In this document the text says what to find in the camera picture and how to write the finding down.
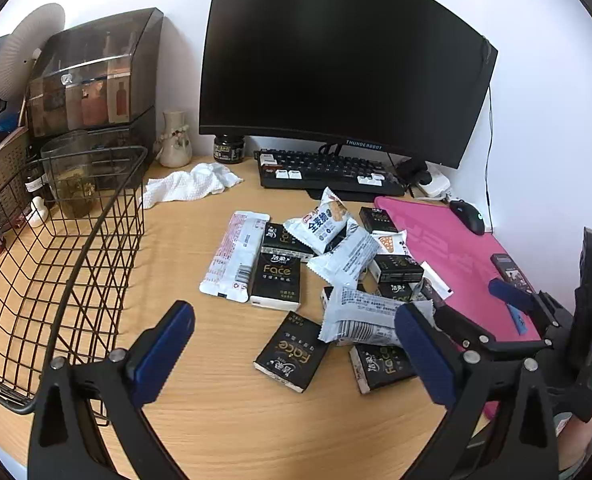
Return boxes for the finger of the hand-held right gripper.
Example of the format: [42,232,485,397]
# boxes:
[487,279,574,343]
[433,304,548,356]

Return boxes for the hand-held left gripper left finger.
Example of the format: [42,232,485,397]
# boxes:
[27,300,197,480]

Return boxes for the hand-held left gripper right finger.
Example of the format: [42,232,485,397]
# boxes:
[395,302,559,480]

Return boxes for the pile of black packets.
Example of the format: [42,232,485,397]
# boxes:
[248,206,427,395]

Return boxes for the white wheat crisp snack packet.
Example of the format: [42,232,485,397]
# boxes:
[283,186,352,255]

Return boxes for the black wire basket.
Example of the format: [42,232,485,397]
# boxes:
[0,146,149,428]

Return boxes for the wooden desktop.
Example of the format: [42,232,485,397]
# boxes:
[0,157,494,480]

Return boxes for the person's right hand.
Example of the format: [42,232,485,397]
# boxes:
[556,327,592,473]

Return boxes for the black smartphone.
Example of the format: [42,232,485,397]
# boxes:
[491,253,536,296]

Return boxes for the pink mouse mat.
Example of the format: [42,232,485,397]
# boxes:
[374,196,574,421]

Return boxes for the white paper slip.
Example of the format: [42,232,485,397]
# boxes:
[418,261,453,306]

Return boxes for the black computer mouse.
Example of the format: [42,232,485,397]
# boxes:
[450,200,486,236]

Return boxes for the small orange-print snack packet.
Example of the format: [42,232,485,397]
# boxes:
[371,230,412,257]

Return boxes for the long white red-print packet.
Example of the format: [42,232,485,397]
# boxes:
[198,210,271,303]

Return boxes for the white crumpled cloth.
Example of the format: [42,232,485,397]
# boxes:
[141,162,243,209]

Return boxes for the small white figurine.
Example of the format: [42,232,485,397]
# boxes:
[28,196,49,228]

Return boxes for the glass cup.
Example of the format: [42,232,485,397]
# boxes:
[40,130,97,219]

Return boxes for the cream ceramic vase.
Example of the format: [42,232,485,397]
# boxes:
[154,110,193,168]

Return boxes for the small black jar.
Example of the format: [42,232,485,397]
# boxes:
[213,134,244,163]

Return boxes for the black mechanical keyboard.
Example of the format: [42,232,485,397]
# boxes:
[254,149,408,203]

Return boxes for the brown woven basket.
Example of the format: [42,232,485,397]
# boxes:
[0,127,32,211]

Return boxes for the black curved computer monitor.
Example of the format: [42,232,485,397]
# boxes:
[198,0,499,170]

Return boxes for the smoked plastic organizer box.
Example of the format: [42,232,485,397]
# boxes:
[26,7,165,161]

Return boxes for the white round fan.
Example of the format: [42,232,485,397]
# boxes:
[0,3,66,101]

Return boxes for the black monitor cable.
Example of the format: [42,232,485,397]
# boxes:
[483,35,497,226]

